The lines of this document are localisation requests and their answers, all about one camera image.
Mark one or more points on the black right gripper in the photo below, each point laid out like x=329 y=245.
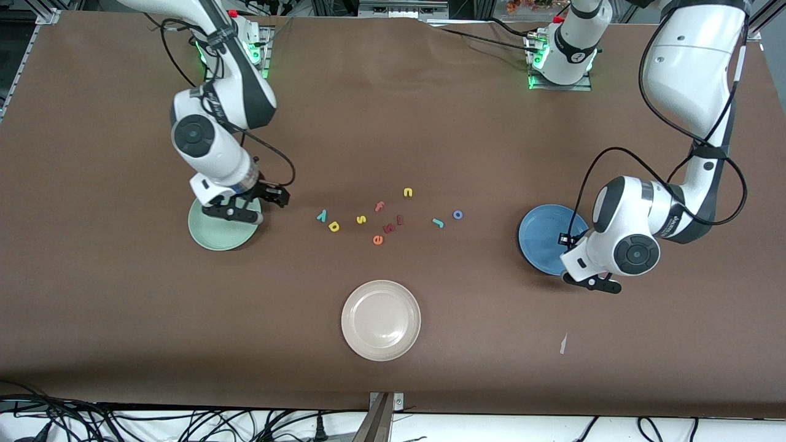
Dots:
x=263 y=191

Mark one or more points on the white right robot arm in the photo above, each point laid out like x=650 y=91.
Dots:
x=215 y=153

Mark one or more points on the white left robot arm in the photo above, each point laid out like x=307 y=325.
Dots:
x=694 y=67

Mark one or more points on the blue plate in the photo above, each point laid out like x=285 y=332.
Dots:
x=540 y=239

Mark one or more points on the light green plate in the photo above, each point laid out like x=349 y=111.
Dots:
x=218 y=236

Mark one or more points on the white tape scrap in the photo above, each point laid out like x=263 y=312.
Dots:
x=563 y=344

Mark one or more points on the beige plate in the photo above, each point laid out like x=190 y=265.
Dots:
x=381 y=320

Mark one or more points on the brown table cover sheet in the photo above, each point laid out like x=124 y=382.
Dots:
x=123 y=307

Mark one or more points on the grey power strip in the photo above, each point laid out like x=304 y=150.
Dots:
x=399 y=9

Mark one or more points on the orange artificial flowers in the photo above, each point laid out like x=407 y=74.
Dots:
x=534 y=5

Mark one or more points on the black power plug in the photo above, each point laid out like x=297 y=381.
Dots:
x=319 y=431

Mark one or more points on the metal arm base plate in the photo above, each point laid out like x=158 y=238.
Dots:
x=245 y=80
x=562 y=87

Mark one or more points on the aluminium post bracket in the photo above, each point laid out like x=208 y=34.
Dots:
x=398 y=402

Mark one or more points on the aluminium camera post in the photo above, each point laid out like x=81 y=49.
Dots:
x=374 y=426

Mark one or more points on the aluminium frame rail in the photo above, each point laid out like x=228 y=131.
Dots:
x=758 y=24
x=31 y=52

